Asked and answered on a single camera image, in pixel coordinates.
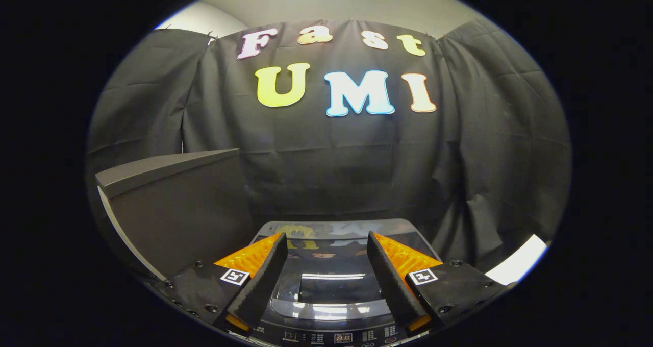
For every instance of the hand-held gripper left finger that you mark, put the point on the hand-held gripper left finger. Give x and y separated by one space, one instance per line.
260 283

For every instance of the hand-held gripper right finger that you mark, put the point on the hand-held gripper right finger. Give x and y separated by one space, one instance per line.
393 283

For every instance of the dark washing machine lid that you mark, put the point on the dark washing machine lid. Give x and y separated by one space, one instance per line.
331 288

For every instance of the grey top-load washing machine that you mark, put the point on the grey top-load washing machine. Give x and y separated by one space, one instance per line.
326 338

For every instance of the dark-topped grey cabinet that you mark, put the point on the dark-topped grey cabinet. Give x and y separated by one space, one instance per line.
178 219

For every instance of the black backdrop cloth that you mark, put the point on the black backdrop cloth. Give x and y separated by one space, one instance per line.
306 173

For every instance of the white flat board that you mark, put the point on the white flat board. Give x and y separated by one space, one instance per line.
518 263

